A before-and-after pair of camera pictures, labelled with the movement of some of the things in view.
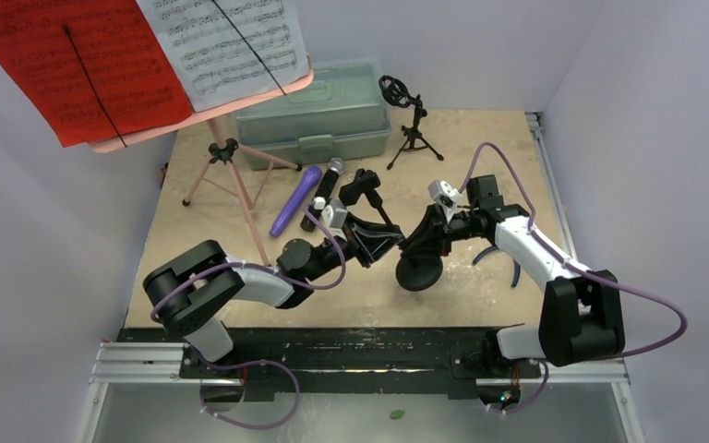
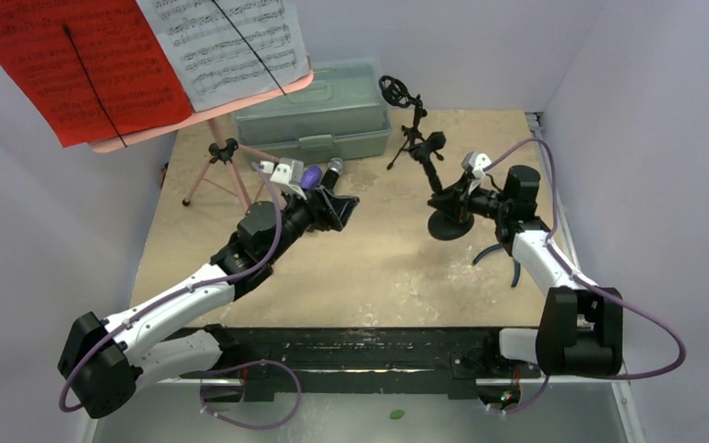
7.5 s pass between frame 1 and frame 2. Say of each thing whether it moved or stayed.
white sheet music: stayed
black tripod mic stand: stayed
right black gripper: moved
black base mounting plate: stayed
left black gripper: moved
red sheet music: stayed
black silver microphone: stayed
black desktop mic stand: moved
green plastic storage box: stayed
